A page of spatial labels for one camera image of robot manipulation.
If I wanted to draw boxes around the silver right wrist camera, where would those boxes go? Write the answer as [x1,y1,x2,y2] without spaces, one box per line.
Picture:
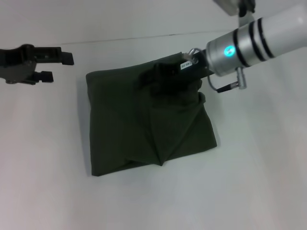
[213,0,241,17]

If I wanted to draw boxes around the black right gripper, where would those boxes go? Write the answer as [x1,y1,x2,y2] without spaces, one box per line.
[139,51,211,95]

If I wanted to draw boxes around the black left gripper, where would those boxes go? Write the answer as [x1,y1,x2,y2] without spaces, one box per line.
[0,44,75,85]

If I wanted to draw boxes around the dark green FREE t-shirt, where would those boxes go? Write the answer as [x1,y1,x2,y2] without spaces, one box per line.
[85,51,218,178]

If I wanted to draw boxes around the silver right wrist cable connector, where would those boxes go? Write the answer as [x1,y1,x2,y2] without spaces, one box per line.
[207,67,248,94]

